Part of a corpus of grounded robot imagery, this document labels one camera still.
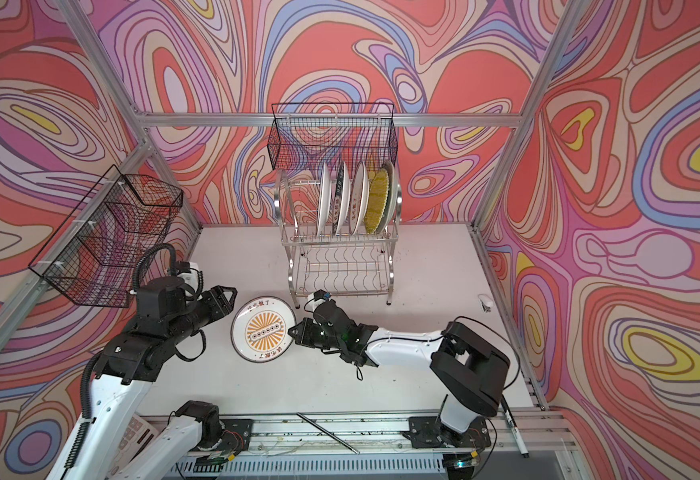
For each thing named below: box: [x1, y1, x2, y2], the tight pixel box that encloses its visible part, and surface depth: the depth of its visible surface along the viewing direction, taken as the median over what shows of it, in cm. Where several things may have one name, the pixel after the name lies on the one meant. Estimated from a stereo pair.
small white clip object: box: [477, 294, 494, 314], surface depth 98 cm
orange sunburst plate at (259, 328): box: [230, 295, 297, 363], surface depth 80 cm
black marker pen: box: [500, 394, 530, 459], surface depth 74 cm
